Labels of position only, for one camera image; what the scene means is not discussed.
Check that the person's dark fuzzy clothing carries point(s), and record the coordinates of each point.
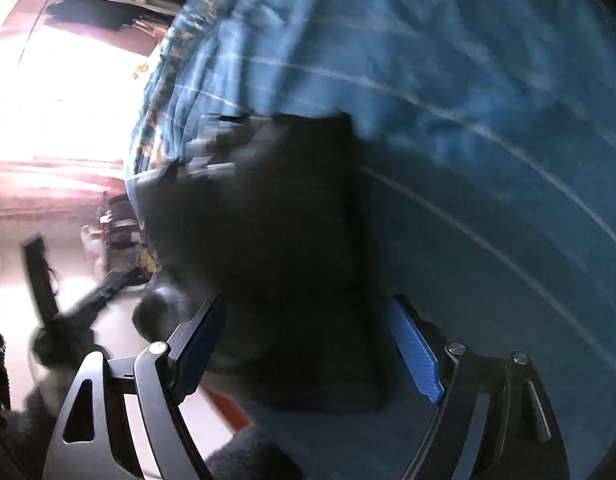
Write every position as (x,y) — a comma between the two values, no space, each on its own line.
(253,455)

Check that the black leather jacket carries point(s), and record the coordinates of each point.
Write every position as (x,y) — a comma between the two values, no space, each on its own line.
(288,260)

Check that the bed with blue striped sheet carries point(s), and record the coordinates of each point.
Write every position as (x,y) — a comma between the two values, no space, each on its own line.
(487,160)

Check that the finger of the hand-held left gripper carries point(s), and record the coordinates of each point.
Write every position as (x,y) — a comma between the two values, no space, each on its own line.
(108,292)
(38,280)

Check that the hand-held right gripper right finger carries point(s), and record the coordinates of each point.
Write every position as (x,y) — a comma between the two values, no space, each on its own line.
(417,355)

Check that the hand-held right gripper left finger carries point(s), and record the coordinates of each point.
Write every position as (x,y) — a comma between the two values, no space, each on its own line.
(200,350)

